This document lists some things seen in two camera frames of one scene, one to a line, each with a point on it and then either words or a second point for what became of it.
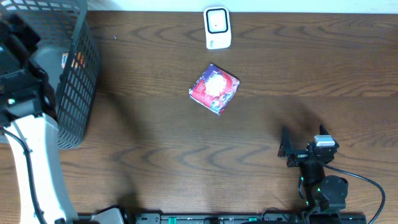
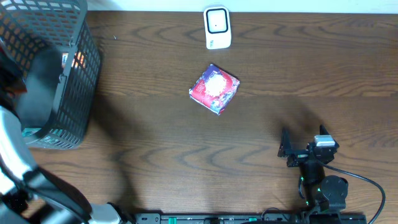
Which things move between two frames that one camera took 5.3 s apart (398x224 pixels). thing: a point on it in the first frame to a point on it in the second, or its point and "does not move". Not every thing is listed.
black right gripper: (286, 150) does not move
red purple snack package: (214, 89) does not move
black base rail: (285, 218) does not move
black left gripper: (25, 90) to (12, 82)
